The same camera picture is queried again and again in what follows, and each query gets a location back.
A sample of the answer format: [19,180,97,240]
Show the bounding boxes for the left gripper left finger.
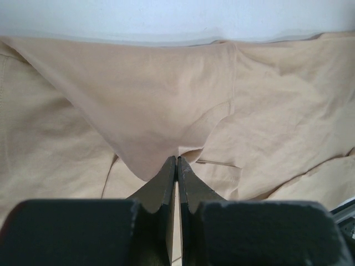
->
[1,157,176,265]

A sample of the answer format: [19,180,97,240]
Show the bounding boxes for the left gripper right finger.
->
[177,157,348,265]

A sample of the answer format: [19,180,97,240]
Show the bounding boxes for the beige t shirt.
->
[0,32,355,266]

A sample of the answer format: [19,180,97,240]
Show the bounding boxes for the aluminium frame rail front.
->
[331,197,354,239]

